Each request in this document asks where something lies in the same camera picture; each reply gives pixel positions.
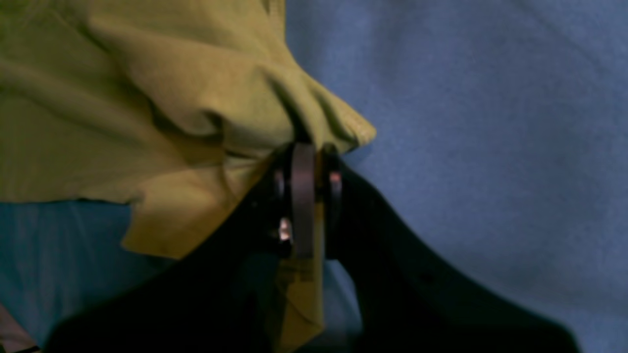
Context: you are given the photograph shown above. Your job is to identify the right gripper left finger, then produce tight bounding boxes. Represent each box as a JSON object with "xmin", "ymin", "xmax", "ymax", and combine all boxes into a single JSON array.
[{"xmin": 44, "ymin": 143, "xmax": 316, "ymax": 353}]

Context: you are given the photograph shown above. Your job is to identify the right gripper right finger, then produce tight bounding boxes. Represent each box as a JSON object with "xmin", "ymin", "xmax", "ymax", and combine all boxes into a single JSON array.
[{"xmin": 321, "ymin": 145, "xmax": 579, "ymax": 353}]

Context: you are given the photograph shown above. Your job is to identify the olive green t-shirt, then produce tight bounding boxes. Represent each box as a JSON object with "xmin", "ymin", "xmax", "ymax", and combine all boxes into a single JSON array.
[{"xmin": 1, "ymin": 0, "xmax": 376, "ymax": 344}]

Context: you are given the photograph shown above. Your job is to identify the blue table cloth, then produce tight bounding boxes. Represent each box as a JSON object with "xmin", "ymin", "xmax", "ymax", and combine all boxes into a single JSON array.
[{"xmin": 0, "ymin": 0, "xmax": 628, "ymax": 353}]

